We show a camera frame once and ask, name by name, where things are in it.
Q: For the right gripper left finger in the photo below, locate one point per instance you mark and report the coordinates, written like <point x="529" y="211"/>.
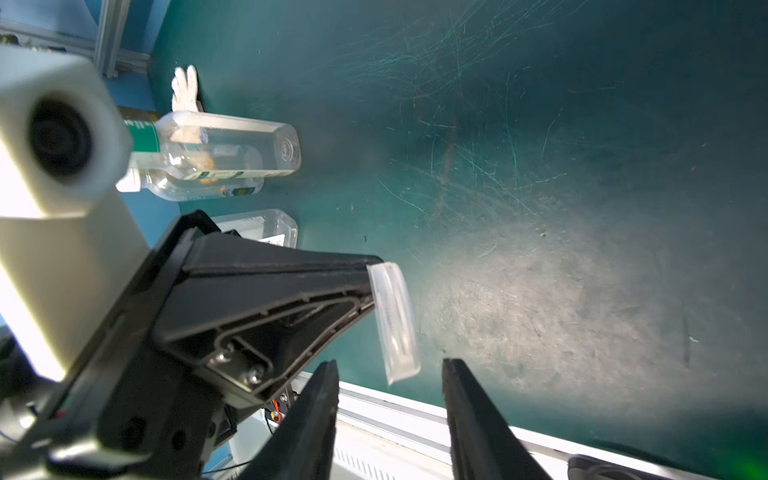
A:
<point x="302" y="446"/>

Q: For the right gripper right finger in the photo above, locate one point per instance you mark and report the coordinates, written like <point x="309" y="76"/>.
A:
<point x="482" y="444"/>

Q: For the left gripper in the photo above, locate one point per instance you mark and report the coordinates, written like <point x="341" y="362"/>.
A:
<point x="168" y="341"/>

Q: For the square clear plastic bottle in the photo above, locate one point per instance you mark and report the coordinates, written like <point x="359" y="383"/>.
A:
<point x="272" y="226"/>

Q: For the white bottle cap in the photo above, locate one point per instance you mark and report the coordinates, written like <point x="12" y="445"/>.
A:
<point x="395" y="322"/>

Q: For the round clear plastic bottle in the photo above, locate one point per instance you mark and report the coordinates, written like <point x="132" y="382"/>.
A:
<point x="170" y="188"/>

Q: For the tall clear labelled bottle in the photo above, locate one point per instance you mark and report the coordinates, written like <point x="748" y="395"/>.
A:
<point x="197" y="146"/>

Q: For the white knitted work glove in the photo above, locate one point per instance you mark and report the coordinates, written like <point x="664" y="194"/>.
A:
<point x="185" y="90"/>

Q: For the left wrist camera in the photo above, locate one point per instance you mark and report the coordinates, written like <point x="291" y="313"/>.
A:
<point x="54" y="198"/>

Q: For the aluminium back rail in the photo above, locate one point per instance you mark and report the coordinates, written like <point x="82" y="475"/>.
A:
<point x="34" y="37"/>

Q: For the left aluminium frame post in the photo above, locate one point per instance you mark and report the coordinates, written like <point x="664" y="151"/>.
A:
<point x="111" y="26"/>

